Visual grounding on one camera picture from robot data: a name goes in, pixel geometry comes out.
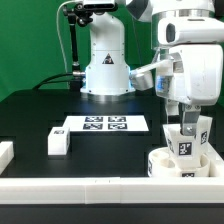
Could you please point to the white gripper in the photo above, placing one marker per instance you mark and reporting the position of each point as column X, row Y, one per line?
column 190, row 66

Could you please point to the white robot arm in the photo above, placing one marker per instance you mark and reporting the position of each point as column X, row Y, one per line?
column 107, row 73

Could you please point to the white paper marker sheet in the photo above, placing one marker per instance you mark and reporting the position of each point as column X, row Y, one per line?
column 130, row 123

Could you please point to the white front fence rail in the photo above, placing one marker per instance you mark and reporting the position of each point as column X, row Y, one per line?
column 111, row 190

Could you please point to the white overhead camera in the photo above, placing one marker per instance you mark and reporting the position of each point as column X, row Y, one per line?
column 99, row 4

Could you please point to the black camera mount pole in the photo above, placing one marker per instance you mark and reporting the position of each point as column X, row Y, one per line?
column 76, row 16

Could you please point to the white left fence rail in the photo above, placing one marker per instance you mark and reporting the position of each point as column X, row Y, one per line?
column 6, row 154

